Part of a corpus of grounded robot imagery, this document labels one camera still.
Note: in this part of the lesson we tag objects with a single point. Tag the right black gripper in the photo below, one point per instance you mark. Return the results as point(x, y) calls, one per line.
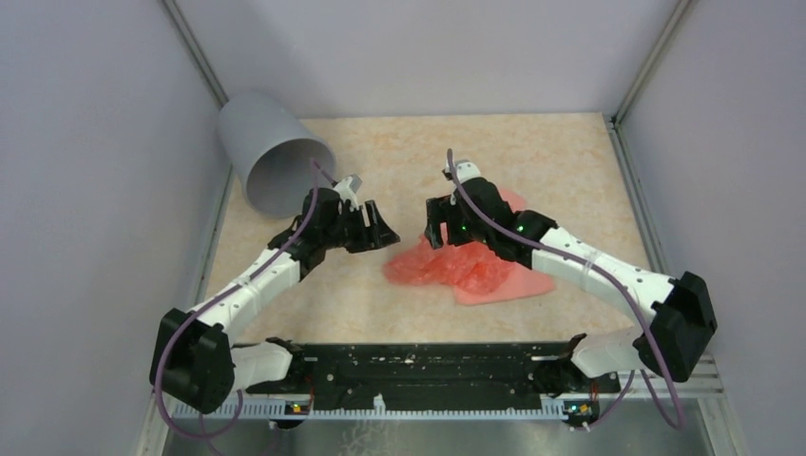
point(439, 210)

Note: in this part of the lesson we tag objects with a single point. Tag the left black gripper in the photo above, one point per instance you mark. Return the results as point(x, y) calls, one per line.
point(371, 237)

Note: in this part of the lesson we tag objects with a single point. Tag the translucent red trash bag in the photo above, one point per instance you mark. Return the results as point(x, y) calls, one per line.
point(422, 265)

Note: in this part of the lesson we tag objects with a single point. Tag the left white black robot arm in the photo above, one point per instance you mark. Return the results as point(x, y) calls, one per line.
point(196, 360)

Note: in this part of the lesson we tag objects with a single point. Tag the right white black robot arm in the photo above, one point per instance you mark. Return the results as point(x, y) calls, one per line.
point(674, 317)

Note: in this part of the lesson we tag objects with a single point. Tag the flat pink trash bag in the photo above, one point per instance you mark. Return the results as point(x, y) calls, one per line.
point(516, 283)

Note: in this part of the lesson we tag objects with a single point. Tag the grey plastic trash bin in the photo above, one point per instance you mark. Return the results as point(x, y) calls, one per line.
point(270, 150)

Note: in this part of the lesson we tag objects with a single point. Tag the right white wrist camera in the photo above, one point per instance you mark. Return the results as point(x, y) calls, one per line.
point(463, 174)

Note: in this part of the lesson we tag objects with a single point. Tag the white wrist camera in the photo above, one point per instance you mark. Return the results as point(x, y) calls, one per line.
point(463, 174)
point(347, 189)

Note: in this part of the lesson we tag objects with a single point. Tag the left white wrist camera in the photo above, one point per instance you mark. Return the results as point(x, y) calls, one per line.
point(347, 189)

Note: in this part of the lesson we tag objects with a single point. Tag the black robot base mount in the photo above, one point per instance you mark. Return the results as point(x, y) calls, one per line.
point(435, 376)

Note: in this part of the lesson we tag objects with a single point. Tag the white toothed cable rail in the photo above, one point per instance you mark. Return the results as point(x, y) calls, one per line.
point(281, 409)

